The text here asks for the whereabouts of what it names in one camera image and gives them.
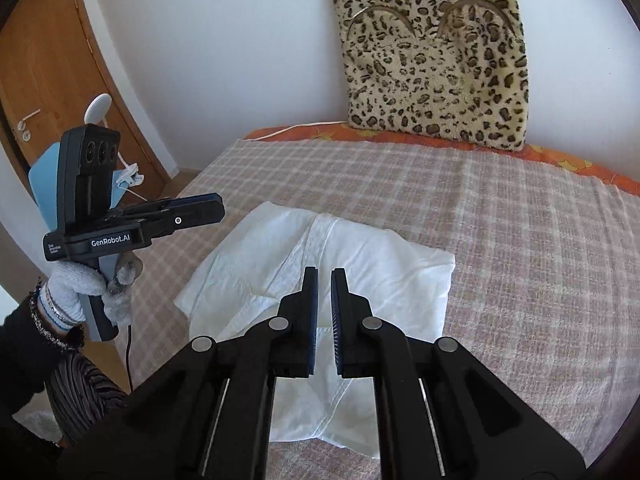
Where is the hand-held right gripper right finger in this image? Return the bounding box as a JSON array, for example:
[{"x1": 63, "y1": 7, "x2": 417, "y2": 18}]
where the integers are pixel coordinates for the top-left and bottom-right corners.
[{"x1": 331, "y1": 268, "x2": 586, "y2": 480}]

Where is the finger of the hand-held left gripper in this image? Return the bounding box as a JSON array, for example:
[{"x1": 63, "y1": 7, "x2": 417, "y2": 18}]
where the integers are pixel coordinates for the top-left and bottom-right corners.
[
  {"x1": 107, "y1": 201, "x2": 224, "y2": 236},
  {"x1": 120, "y1": 193, "x2": 223, "y2": 216}
]

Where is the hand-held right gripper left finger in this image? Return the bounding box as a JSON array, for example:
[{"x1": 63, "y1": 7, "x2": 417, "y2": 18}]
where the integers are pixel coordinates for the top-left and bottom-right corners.
[{"x1": 115, "y1": 266, "x2": 319, "y2": 480}]

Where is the white long-sleeved shirt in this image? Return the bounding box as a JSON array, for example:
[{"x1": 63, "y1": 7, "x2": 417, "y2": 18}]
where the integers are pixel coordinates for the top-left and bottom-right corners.
[{"x1": 173, "y1": 201, "x2": 457, "y2": 461}]

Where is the person's left forearm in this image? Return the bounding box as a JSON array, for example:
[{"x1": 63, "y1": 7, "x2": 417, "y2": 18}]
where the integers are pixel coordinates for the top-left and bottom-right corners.
[{"x1": 0, "y1": 280, "x2": 88, "y2": 431}]

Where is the person's left hand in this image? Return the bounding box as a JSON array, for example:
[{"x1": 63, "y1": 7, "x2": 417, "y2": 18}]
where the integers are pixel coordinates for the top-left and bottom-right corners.
[{"x1": 37, "y1": 255, "x2": 141, "y2": 333}]

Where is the blue chair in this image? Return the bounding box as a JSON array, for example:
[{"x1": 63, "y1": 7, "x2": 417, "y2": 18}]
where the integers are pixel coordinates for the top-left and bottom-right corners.
[{"x1": 27, "y1": 142, "x2": 126, "y2": 241}]

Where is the white clip lamp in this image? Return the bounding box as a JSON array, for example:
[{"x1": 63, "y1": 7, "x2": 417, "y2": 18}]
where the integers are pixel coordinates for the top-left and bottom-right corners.
[{"x1": 82, "y1": 92, "x2": 147, "y2": 191}]

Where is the wooden door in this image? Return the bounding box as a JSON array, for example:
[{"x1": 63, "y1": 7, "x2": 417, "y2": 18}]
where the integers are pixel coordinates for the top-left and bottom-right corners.
[{"x1": 0, "y1": 0, "x2": 178, "y2": 201}]

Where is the beige checkered blanket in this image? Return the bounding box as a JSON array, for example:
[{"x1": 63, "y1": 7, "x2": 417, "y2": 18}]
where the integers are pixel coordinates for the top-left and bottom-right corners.
[{"x1": 115, "y1": 137, "x2": 640, "y2": 480}]

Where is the dark striped cloth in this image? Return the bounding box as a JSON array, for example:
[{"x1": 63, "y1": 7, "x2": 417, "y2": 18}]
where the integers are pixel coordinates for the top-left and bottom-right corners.
[{"x1": 42, "y1": 352, "x2": 132, "y2": 448}]

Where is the leopard print cushion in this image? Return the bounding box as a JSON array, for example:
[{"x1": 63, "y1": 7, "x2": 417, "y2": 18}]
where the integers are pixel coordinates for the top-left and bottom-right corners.
[{"x1": 330, "y1": 0, "x2": 531, "y2": 153}]

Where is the white lamp cable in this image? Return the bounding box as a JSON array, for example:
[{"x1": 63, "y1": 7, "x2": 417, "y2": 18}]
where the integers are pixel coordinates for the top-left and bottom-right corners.
[{"x1": 125, "y1": 185, "x2": 168, "y2": 201}]

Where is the metal door handle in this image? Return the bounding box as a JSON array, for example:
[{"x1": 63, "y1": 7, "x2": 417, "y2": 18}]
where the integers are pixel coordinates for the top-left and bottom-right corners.
[{"x1": 15, "y1": 109, "x2": 42, "y2": 143}]

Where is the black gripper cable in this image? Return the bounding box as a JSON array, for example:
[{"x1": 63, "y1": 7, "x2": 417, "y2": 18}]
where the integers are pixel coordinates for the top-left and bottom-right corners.
[{"x1": 125, "y1": 324, "x2": 135, "y2": 393}]

